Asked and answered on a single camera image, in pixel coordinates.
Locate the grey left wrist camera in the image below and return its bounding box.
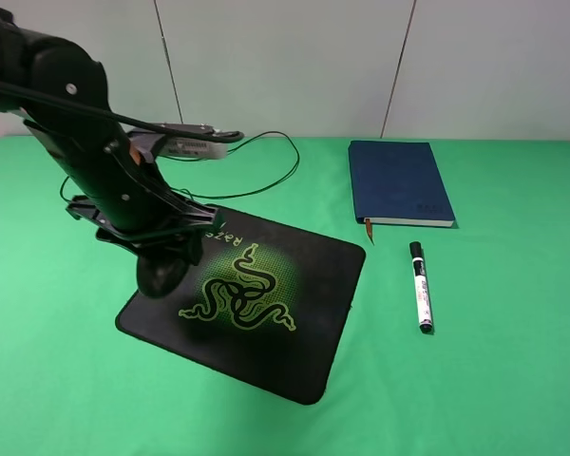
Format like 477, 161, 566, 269
127, 123, 245, 162

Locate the green tablecloth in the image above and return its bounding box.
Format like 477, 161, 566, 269
0, 137, 570, 455

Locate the black computer mouse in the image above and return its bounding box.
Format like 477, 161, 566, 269
136, 256, 189, 298

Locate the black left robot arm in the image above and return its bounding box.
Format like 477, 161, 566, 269
0, 8, 240, 266

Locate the black green Razer mousepad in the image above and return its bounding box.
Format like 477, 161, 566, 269
115, 207, 366, 406

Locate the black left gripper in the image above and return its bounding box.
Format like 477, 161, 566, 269
66, 187, 222, 265

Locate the black mouse cable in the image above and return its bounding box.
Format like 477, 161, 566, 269
59, 130, 301, 205

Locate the blue notebook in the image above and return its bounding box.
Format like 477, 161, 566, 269
348, 140, 456, 238

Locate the black white marker pen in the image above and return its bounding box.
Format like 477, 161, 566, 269
409, 241, 434, 334

